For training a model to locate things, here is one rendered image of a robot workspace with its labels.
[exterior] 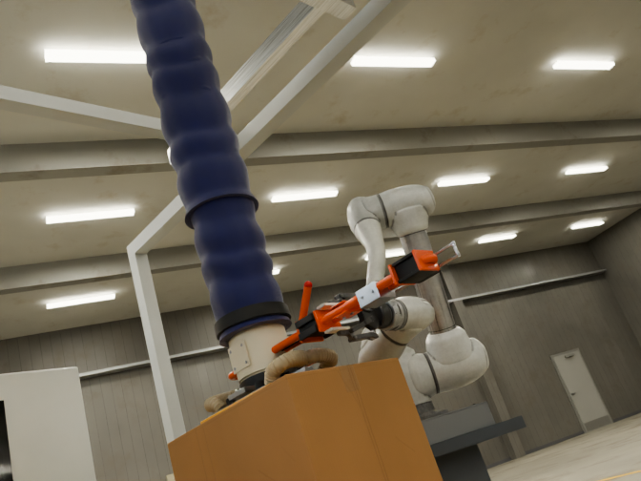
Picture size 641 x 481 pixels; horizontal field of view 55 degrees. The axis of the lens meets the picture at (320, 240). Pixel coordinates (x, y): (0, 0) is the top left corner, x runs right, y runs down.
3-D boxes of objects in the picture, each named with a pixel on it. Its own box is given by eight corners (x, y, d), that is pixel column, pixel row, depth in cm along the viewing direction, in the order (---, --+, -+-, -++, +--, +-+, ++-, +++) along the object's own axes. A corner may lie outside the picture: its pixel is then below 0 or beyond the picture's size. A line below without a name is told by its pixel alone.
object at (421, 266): (394, 285, 142) (386, 265, 144) (413, 285, 147) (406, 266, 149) (421, 269, 137) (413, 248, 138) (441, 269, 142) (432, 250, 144)
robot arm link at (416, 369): (389, 415, 231) (371, 359, 238) (436, 401, 232) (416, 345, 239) (391, 412, 216) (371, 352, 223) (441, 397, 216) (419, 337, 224)
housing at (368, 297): (359, 309, 150) (353, 292, 152) (377, 308, 155) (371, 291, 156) (380, 297, 146) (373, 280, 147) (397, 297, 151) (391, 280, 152)
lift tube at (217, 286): (205, 349, 181) (136, 72, 219) (262, 345, 197) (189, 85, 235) (247, 320, 168) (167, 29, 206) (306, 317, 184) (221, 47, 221)
